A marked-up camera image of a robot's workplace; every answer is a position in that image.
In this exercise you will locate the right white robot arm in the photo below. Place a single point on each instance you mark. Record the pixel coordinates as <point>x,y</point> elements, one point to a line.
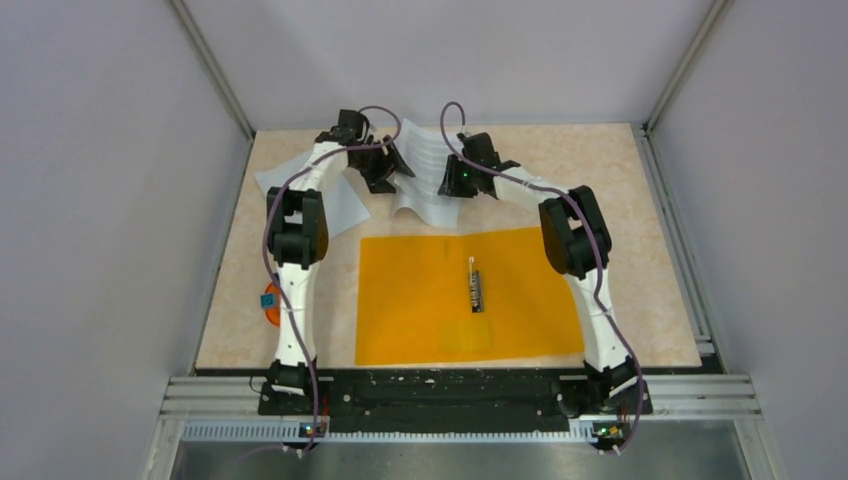
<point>577,244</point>

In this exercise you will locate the metal folder clip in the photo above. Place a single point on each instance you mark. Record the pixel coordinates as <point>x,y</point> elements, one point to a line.
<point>475,287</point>

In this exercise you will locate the orange plastic folder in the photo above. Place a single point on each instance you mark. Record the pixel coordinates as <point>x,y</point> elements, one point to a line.
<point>414,305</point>

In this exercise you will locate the blank white paper sheet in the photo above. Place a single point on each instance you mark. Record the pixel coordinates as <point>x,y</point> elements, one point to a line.
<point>342,205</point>

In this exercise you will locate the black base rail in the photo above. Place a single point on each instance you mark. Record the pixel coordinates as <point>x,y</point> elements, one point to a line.
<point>445,400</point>

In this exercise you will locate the white slotted cable duct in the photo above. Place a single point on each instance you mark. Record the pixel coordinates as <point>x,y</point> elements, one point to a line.
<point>282,431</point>

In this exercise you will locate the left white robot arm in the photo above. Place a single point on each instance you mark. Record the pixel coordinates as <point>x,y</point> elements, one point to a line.
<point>296,234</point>

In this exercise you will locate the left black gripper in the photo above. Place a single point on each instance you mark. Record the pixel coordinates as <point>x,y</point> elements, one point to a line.
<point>388,163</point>

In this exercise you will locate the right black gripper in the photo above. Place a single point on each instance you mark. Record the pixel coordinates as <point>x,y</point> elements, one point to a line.
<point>452,186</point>

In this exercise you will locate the light blue toy cube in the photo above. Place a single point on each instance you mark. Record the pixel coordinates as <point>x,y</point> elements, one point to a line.
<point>268,301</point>

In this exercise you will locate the printed paper stack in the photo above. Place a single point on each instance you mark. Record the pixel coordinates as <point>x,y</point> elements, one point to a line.
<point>426,154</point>

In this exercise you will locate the orange curved toy block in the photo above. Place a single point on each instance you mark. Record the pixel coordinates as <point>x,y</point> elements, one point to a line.
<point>273,315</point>

